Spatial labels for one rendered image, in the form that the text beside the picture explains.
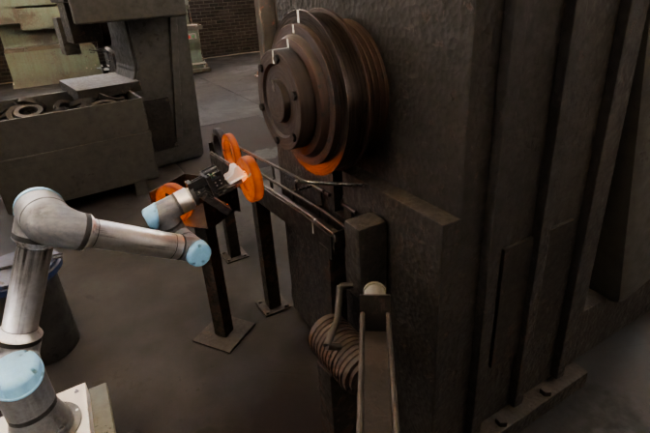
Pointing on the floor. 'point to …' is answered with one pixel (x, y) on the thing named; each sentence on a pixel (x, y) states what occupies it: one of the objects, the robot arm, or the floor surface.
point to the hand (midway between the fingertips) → (249, 173)
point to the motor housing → (337, 375)
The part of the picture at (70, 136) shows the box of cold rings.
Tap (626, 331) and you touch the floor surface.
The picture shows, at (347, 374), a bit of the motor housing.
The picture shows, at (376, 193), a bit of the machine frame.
